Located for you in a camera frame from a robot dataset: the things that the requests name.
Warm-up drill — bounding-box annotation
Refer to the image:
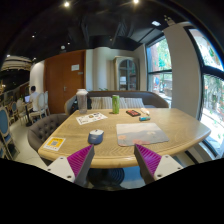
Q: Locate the grey pink mouse pad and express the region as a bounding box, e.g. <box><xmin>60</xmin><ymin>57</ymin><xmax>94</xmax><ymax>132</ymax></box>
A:
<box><xmin>116</xmin><ymin>123</ymin><xmax>169</xmax><ymax>146</ymax></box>

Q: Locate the yellow QR code sticker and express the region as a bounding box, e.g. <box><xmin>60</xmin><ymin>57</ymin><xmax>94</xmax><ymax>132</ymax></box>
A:
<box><xmin>44</xmin><ymin>137</ymin><xmax>65</xmax><ymax>151</ymax></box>

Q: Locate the black red flat box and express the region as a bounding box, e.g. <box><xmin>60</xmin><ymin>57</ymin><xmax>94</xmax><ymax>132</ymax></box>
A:
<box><xmin>126</xmin><ymin>110</ymin><xmax>141</xmax><ymax>117</ymax></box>

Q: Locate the black table pedestal base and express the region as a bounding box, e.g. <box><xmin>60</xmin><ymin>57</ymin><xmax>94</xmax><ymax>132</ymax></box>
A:
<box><xmin>87</xmin><ymin>168</ymin><xmax>125</xmax><ymax>189</ymax></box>

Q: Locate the arched glass cabinet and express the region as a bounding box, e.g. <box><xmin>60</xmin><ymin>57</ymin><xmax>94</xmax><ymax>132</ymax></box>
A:
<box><xmin>114</xmin><ymin>56</ymin><xmax>140</xmax><ymax>91</ymax></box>

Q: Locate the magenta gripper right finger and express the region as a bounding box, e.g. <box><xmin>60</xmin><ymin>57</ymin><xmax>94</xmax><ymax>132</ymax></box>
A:
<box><xmin>133</xmin><ymin>143</ymin><xmax>184</xmax><ymax>185</ymax></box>

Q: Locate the blue white computer mouse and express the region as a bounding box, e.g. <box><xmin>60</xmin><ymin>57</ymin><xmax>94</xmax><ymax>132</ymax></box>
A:
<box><xmin>88</xmin><ymin>129</ymin><xmax>104</xmax><ymax>145</ymax></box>

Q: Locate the white pink packet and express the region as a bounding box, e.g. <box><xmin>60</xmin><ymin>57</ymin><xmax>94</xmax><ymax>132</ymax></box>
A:
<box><xmin>140</xmin><ymin>108</ymin><xmax>150</xmax><ymax>116</ymax></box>

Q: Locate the person in white shirt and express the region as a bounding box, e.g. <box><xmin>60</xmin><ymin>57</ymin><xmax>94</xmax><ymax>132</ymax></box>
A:
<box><xmin>29</xmin><ymin>86</ymin><xmax>39</xmax><ymax>112</ymax></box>

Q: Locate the grey tufted armchair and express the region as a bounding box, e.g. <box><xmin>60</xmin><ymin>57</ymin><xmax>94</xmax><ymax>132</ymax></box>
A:
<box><xmin>28</xmin><ymin>114</ymin><xmax>68</xmax><ymax>151</ymax></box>

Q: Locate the brown striped sofa bench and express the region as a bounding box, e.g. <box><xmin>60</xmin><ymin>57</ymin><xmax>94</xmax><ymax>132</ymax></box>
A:
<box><xmin>64</xmin><ymin>90</ymin><xmax>170</xmax><ymax>116</ymax></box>

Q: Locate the orange wooden door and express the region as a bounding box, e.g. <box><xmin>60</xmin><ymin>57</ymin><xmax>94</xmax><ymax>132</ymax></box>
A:
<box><xmin>44</xmin><ymin>50</ymin><xmax>85</xmax><ymax>114</ymax></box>

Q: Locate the white menu sheet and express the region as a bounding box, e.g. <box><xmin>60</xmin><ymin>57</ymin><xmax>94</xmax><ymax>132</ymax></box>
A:
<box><xmin>76</xmin><ymin>112</ymin><xmax>106</xmax><ymax>125</ymax></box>

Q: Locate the green drink can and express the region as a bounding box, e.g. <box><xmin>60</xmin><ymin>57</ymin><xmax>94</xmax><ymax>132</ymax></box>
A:
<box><xmin>112</xmin><ymin>95</ymin><xmax>120</xmax><ymax>114</ymax></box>

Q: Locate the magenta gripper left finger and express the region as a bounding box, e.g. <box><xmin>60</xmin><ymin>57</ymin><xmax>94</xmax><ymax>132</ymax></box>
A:
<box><xmin>45</xmin><ymin>144</ymin><xmax>96</xmax><ymax>188</ymax></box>

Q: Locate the blue white dining chair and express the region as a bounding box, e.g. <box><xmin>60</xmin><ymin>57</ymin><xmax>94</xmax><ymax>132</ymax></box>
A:
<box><xmin>0</xmin><ymin>107</ymin><xmax>19</xmax><ymax>160</ymax></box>

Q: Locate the clear plastic shaker bottle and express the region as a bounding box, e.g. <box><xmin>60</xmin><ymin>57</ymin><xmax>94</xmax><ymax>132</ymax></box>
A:
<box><xmin>76</xmin><ymin>89</ymin><xmax>88</xmax><ymax>114</ymax></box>

